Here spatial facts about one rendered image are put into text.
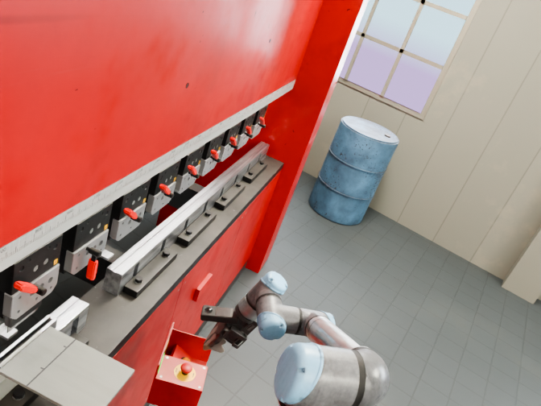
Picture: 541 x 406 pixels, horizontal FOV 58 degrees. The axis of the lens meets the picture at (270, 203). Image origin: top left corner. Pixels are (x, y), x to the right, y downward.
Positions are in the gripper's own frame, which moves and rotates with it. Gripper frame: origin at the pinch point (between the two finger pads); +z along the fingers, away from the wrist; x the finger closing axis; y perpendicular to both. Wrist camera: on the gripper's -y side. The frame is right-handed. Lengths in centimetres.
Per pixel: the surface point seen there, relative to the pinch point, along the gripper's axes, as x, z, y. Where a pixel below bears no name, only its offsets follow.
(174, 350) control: 11.5, 19.0, -2.0
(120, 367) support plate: -23.7, -0.8, -22.4
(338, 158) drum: 300, 4, 91
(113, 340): -3.4, 13.3, -24.0
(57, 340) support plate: -20.3, 5.3, -39.2
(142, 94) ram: 3, -56, -57
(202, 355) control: 14.1, 17.2, 8.3
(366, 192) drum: 294, 12, 132
